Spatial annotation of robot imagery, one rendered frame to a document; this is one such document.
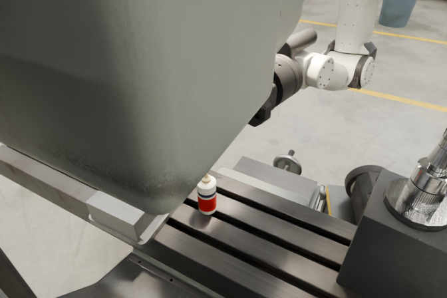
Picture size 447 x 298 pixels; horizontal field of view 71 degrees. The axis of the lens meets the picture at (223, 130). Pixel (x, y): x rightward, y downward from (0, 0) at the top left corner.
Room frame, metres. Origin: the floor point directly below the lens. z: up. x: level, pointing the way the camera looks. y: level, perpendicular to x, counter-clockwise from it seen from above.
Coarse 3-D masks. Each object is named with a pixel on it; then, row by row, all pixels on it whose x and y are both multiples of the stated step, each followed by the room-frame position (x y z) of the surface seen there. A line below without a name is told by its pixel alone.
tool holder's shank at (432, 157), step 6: (444, 132) 0.31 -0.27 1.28; (444, 138) 0.30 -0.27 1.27; (438, 144) 0.31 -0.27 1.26; (444, 144) 0.30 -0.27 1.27; (432, 150) 0.31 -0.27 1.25; (438, 150) 0.30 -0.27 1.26; (444, 150) 0.30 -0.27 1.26; (432, 156) 0.30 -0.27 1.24; (438, 156) 0.30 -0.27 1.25; (444, 156) 0.29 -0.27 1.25; (432, 162) 0.30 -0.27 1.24; (438, 162) 0.29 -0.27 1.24; (444, 162) 0.29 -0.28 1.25; (432, 168) 0.30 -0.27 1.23; (438, 168) 0.29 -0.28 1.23; (444, 168) 0.29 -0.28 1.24
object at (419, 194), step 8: (416, 176) 0.30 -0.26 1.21; (408, 184) 0.31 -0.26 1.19; (416, 184) 0.30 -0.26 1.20; (424, 184) 0.29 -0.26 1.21; (432, 184) 0.28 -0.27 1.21; (408, 192) 0.30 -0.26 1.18; (416, 192) 0.29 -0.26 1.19; (424, 192) 0.29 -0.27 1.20; (432, 192) 0.28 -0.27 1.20; (440, 192) 0.28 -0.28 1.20; (408, 200) 0.29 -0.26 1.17; (416, 200) 0.29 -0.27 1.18; (424, 200) 0.28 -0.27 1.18; (432, 200) 0.28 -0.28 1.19; (440, 200) 0.28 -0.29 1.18; (416, 208) 0.28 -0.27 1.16; (424, 208) 0.28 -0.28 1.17; (432, 208) 0.28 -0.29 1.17
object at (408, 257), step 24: (384, 192) 0.32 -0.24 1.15; (384, 216) 0.28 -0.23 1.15; (408, 216) 0.27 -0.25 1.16; (432, 216) 0.27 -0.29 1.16; (360, 240) 0.28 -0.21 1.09; (384, 240) 0.27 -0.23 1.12; (408, 240) 0.25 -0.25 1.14; (432, 240) 0.25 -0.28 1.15; (360, 264) 0.27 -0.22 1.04; (384, 264) 0.26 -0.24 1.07; (408, 264) 0.24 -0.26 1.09; (432, 264) 0.23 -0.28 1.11; (360, 288) 0.27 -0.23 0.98; (384, 288) 0.25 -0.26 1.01; (408, 288) 0.23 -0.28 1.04; (432, 288) 0.22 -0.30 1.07
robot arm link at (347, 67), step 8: (336, 56) 0.77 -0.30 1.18; (344, 56) 0.76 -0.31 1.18; (352, 56) 0.76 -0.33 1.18; (360, 56) 0.75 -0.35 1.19; (336, 64) 0.70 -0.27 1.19; (344, 64) 0.74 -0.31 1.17; (352, 64) 0.73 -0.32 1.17; (360, 64) 0.72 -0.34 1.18; (336, 72) 0.66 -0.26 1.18; (344, 72) 0.69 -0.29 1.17; (352, 72) 0.72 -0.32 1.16; (336, 80) 0.67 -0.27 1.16; (344, 80) 0.69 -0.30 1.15; (352, 80) 0.71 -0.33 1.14; (328, 88) 0.68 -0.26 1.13; (336, 88) 0.69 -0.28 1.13; (344, 88) 0.72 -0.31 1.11; (360, 88) 0.72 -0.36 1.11
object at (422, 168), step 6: (420, 162) 0.31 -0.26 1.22; (426, 162) 0.31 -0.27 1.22; (420, 168) 0.30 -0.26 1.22; (426, 168) 0.30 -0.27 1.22; (420, 174) 0.30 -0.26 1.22; (426, 174) 0.29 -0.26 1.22; (432, 174) 0.29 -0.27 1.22; (438, 174) 0.29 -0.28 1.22; (444, 174) 0.29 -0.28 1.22; (426, 180) 0.29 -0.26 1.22; (432, 180) 0.28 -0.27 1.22; (438, 180) 0.28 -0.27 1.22; (444, 180) 0.28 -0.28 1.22
